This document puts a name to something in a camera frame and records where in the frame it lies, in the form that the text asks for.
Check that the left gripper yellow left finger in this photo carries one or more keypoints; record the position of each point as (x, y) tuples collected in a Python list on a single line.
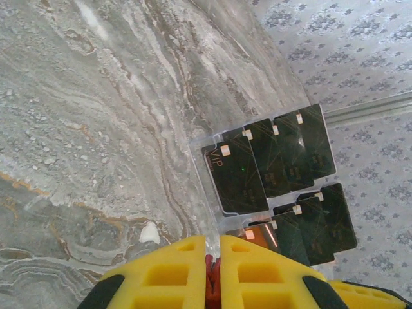
[(193, 257)]

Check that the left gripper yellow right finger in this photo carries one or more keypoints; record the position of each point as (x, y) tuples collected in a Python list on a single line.
[(257, 277)]

